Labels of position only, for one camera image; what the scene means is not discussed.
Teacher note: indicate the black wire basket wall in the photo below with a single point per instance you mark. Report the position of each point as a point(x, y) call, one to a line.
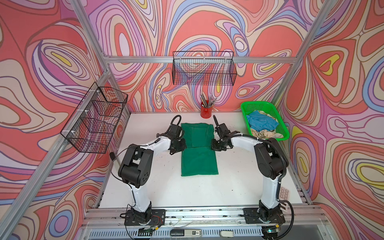
point(205, 68)
point(91, 127)

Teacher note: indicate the green t shirt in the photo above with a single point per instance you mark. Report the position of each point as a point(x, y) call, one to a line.
point(198, 158)

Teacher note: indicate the grey marker pen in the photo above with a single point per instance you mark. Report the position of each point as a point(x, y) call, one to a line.
point(113, 156)

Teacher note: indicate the green plastic basket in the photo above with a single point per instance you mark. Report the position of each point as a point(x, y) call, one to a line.
point(269, 108)

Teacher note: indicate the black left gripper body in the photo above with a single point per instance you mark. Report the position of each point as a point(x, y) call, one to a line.
point(180, 146)

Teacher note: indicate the black wire basket left wall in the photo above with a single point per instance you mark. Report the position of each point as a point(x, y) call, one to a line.
point(91, 127)

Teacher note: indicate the metal utensils in cup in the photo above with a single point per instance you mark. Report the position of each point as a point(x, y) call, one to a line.
point(207, 102)

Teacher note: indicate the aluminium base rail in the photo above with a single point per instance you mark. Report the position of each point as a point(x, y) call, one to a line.
point(304, 222)

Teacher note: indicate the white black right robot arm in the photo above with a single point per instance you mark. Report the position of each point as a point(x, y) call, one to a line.
point(272, 164)

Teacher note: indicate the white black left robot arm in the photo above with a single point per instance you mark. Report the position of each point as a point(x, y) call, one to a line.
point(135, 170)

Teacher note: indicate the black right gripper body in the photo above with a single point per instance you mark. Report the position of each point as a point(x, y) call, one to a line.
point(219, 145)

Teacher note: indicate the pink calculator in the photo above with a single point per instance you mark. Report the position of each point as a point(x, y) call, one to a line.
point(284, 194)

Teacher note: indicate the beige patterned t shirt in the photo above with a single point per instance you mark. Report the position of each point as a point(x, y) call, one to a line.
point(264, 134)

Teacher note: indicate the teal blue t shirt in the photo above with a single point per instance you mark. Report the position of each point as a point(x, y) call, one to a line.
point(259, 121)

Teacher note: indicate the red utensil cup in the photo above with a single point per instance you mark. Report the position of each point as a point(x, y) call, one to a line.
point(205, 113)

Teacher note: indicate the black wire basket back wall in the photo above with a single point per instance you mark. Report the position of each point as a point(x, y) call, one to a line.
point(205, 68)

